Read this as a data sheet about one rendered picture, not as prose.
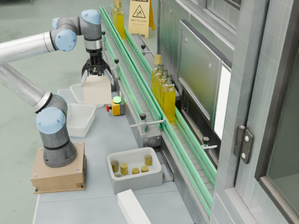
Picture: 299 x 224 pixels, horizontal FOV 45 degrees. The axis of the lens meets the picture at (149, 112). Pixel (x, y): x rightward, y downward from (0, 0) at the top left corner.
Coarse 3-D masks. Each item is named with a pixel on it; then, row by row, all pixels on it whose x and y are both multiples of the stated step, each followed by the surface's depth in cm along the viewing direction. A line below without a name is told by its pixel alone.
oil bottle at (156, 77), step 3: (156, 75) 177; (159, 75) 176; (156, 78) 176; (159, 78) 175; (156, 81) 176; (156, 84) 177; (156, 87) 178; (156, 90) 179; (156, 93) 180; (156, 96) 181; (156, 99) 182
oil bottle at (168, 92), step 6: (162, 90) 170; (168, 90) 166; (174, 90) 167; (162, 96) 171; (168, 96) 168; (174, 96) 169; (162, 102) 173; (168, 102) 170; (174, 102) 171; (162, 108) 174; (168, 108) 172; (174, 108) 173; (168, 114) 174; (168, 120) 176
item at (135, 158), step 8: (120, 152) 165; (128, 152) 166; (136, 152) 167; (144, 152) 169; (152, 152) 166; (112, 160) 166; (120, 160) 167; (128, 160) 168; (136, 160) 170; (144, 160) 171; (152, 160) 167; (120, 168) 167; (128, 168) 167; (152, 168) 167; (160, 168) 157; (112, 176) 152; (128, 176) 152; (136, 176) 153
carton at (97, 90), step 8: (88, 80) 164; (96, 80) 164; (104, 80) 164; (88, 88) 158; (96, 88) 158; (104, 88) 158; (88, 96) 159; (96, 96) 159; (104, 96) 160; (88, 104) 161
